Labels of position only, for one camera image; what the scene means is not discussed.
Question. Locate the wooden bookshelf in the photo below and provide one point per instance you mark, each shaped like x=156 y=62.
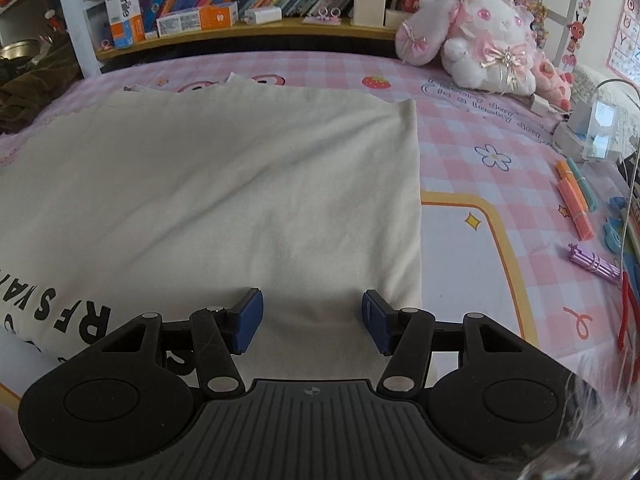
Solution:
x=300 y=30

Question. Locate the cream printed t-shirt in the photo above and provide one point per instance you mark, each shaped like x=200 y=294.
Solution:
x=225 y=185

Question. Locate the pink white plush bunny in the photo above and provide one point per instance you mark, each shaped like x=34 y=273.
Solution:
x=480 y=35

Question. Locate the brown velvet cloth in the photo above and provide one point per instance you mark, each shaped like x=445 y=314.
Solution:
x=35 y=90

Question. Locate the red deer wall sticker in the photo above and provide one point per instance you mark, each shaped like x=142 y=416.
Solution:
x=574 y=35

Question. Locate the red plastic tool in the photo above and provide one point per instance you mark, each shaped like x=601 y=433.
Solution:
x=625 y=310

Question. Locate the bundle of pastel highlighters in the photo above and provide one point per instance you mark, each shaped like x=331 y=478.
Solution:
x=577 y=200

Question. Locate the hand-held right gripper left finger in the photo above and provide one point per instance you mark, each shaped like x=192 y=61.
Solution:
x=247 y=317

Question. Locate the beige pen holder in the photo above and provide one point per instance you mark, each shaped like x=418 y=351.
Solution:
x=369 y=5

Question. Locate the metal bowl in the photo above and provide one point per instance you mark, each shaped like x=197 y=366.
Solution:
x=17 y=51

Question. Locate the small beige box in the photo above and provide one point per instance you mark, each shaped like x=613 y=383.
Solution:
x=398 y=18

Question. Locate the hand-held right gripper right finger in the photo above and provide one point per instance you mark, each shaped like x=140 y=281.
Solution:
x=377 y=322

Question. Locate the alphabet wall poster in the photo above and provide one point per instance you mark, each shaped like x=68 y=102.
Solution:
x=625 y=25

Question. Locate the colourful bead ornament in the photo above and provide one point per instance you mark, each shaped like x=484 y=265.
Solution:
x=534 y=15

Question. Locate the white knitted cloth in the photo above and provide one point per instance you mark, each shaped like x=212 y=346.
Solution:
x=620 y=92

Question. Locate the flat white orange box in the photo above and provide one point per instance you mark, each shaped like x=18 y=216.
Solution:
x=197 y=19

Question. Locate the bundle of purple pens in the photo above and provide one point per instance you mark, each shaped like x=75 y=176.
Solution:
x=595 y=264

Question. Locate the white power adapter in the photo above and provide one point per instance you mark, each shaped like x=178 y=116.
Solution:
x=262 y=15

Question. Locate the tall white orange box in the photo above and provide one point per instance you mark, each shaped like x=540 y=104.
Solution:
x=124 y=12

